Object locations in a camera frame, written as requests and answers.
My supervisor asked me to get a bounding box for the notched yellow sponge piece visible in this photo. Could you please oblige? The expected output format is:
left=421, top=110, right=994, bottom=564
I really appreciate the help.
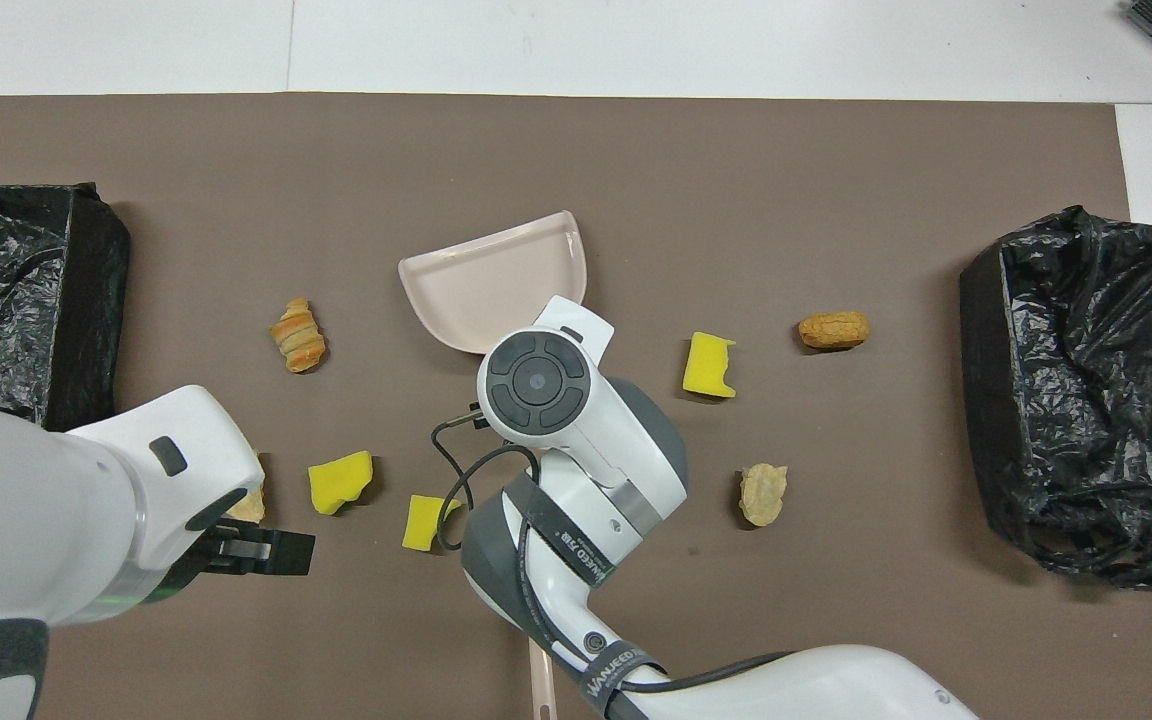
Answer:
left=682, top=331, right=738, bottom=400

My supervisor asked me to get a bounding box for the yellow green sponge piece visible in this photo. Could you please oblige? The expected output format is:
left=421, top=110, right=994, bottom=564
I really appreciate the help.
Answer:
left=401, top=494, right=463, bottom=553
left=308, top=450, right=375, bottom=517

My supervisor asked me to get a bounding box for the beige plastic dustpan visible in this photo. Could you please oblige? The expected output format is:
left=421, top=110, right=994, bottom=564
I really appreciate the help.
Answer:
left=398, top=210, right=588, bottom=356

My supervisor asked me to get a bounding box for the crumpled black bag lined bin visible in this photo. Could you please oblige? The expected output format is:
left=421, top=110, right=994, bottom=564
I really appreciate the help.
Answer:
left=959, top=205, right=1152, bottom=591

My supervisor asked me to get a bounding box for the pale toy bread chunk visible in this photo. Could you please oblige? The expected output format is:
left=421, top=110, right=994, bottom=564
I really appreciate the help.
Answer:
left=228, top=455, right=267, bottom=524
left=739, top=463, right=789, bottom=528

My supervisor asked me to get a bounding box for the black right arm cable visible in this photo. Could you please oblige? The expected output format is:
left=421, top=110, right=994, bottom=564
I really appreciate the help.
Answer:
left=431, top=403, right=797, bottom=720

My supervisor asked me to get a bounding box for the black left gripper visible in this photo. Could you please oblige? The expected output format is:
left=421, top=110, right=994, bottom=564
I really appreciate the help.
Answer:
left=150, top=524, right=318, bottom=605

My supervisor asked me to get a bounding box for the beige brush with black bristles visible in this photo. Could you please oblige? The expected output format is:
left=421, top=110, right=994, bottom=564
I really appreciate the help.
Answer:
left=529, top=640, right=559, bottom=720

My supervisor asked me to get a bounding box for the boxy black bag lined bin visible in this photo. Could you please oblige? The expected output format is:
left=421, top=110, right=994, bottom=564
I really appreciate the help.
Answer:
left=0, top=182, right=132, bottom=433

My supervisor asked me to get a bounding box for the brown toy bun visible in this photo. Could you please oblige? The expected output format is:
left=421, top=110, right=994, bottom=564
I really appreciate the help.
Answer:
left=798, top=310, right=872, bottom=351

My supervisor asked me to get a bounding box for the striped toy croissant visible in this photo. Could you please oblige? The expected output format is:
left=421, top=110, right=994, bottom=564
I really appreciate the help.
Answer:
left=270, top=297, right=328, bottom=374

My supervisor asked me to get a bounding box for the brown table mat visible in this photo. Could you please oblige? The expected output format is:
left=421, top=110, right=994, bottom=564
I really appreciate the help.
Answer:
left=0, top=93, right=1152, bottom=720

